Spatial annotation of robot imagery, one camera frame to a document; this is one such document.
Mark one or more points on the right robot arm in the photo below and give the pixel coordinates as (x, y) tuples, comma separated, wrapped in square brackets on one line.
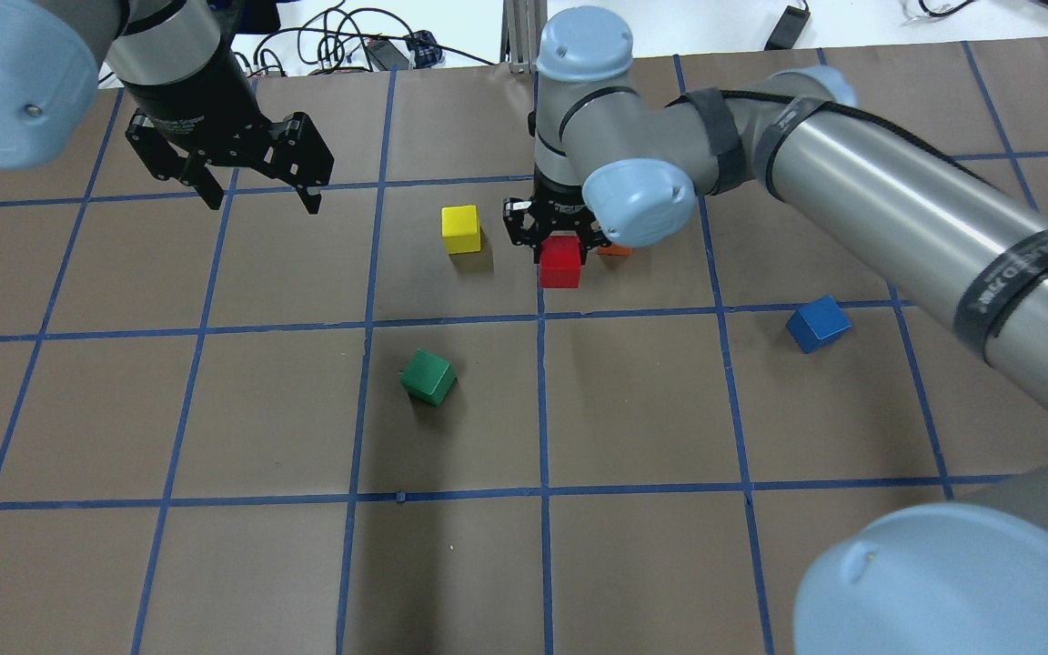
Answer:
[(860, 415)]

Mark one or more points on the orange wooden block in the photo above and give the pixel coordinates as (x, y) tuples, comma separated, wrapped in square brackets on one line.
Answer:
[(615, 251)]

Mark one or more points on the yellow wooden block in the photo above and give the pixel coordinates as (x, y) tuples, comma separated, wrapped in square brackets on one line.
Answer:
[(460, 229)]

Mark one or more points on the blue wooden block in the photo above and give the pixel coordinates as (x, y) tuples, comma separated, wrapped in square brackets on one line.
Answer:
[(818, 324)]

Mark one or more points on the green wooden block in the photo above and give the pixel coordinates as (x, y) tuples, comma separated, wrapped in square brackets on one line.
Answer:
[(428, 378)]

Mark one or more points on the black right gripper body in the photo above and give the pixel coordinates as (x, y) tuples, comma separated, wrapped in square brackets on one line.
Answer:
[(553, 202)]

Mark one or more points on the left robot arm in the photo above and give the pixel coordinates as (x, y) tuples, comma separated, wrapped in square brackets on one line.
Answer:
[(51, 53)]

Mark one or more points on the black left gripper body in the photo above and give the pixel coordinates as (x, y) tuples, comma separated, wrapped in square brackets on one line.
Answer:
[(199, 102)]

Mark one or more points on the black power adapter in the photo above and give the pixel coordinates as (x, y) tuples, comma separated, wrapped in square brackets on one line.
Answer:
[(419, 50)]

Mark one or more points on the black power brick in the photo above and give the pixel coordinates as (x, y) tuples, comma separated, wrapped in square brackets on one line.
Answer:
[(788, 28)]

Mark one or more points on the red wooden block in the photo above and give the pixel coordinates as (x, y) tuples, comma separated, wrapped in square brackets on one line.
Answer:
[(559, 262)]

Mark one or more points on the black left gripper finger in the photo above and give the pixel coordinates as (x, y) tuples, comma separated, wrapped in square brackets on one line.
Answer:
[(208, 189), (311, 198)]

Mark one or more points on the aluminium frame post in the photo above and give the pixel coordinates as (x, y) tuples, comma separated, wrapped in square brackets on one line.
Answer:
[(521, 26)]

